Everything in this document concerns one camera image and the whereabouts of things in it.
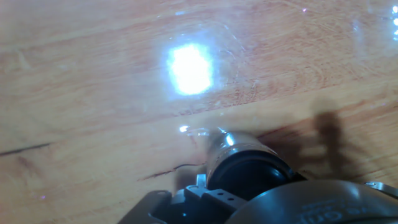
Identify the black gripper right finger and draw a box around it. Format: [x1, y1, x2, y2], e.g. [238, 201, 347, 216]
[291, 172, 398, 199]

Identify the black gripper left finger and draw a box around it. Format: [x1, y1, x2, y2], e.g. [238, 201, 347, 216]
[118, 174, 248, 224]

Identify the clear glass jar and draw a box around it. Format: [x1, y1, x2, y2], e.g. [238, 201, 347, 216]
[204, 129, 278, 164]

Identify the wooden board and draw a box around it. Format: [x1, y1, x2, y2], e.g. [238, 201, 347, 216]
[0, 0, 398, 224]

